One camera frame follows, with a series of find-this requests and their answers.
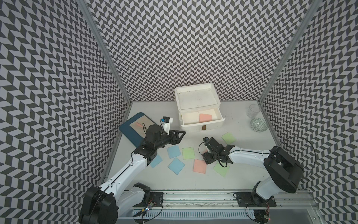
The green sticky note upper right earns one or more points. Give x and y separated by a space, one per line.
228 138

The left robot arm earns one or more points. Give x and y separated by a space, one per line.
105 203

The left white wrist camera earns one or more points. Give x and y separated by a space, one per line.
166 124

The blue sticky note upper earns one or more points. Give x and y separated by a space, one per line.
173 151

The green sticky note lower right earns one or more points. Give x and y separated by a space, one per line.
222 171

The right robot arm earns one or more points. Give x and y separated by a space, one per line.
285 173

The green sticky note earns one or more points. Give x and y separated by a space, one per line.
228 138
222 171
188 153

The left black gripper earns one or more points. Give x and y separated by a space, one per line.
177 140

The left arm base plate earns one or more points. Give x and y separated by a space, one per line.
154 199

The blue sticky note lower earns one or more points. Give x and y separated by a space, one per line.
176 166

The dark blue tray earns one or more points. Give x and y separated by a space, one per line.
129 133

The clear drinking glass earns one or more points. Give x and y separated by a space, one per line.
253 111

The white three-drawer plastic cabinet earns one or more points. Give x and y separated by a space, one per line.
196 98

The blue sticky note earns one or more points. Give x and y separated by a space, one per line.
173 151
176 166
156 161

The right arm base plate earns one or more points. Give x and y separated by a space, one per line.
247 199

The green sticky note centre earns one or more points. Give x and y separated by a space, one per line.
188 153

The aluminium front rail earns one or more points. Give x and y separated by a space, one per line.
224 199

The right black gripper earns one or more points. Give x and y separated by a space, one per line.
207 158

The blue sticky note far left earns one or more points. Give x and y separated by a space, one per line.
156 161

